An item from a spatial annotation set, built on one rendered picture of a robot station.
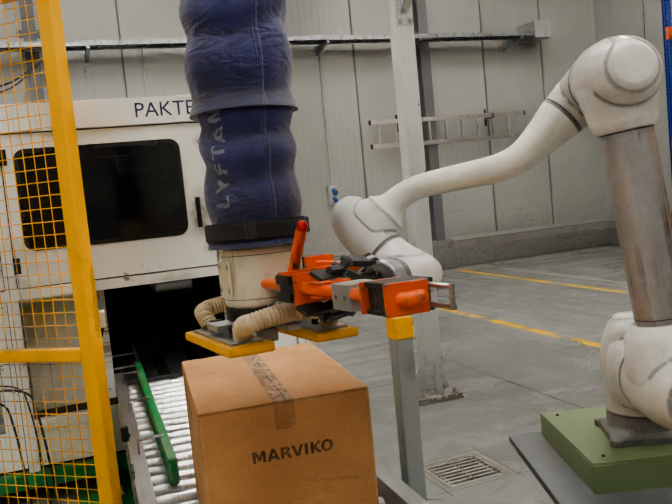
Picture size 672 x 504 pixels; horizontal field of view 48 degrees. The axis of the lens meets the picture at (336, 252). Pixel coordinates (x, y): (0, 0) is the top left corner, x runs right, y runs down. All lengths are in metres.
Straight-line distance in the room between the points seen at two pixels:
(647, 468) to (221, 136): 1.11
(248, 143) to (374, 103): 9.93
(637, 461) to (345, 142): 9.83
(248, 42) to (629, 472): 1.17
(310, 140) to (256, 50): 9.46
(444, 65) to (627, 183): 10.66
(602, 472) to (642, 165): 0.62
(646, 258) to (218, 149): 0.88
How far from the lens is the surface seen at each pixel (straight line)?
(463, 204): 12.08
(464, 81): 12.26
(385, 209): 1.67
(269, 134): 1.62
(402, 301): 1.10
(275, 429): 1.78
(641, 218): 1.53
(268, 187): 1.59
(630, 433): 1.79
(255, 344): 1.53
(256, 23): 1.65
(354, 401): 1.81
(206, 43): 1.64
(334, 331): 1.59
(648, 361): 1.55
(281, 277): 1.44
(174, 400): 3.56
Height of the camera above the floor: 1.42
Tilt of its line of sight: 5 degrees down
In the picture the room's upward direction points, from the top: 6 degrees counter-clockwise
